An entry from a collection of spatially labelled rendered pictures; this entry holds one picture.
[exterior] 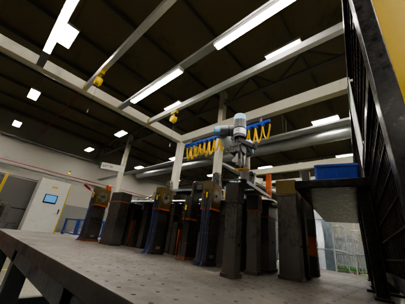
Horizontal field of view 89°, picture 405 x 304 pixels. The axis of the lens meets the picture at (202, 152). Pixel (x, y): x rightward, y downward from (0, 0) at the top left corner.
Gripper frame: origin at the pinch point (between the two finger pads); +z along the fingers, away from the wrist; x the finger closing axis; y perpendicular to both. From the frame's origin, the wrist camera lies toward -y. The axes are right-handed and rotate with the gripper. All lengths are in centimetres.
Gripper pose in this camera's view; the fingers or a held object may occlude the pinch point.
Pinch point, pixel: (241, 166)
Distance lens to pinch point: 120.9
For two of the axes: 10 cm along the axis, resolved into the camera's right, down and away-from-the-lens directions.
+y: -8.2, 1.5, 5.5
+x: -5.6, -3.8, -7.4
